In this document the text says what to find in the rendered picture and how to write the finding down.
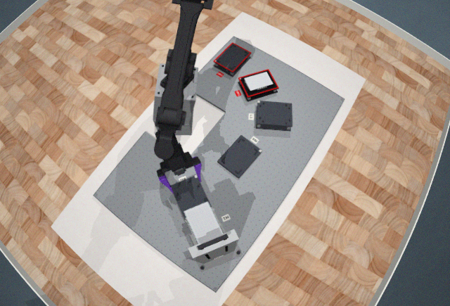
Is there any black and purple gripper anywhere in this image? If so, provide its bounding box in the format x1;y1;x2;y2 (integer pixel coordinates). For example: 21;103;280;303
157;142;202;193

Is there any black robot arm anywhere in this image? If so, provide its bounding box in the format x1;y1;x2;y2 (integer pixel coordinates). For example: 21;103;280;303
154;0;214;176

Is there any grey slotted shelf rack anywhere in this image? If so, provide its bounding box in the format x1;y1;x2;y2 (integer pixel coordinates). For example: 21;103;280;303
185;207;237;264

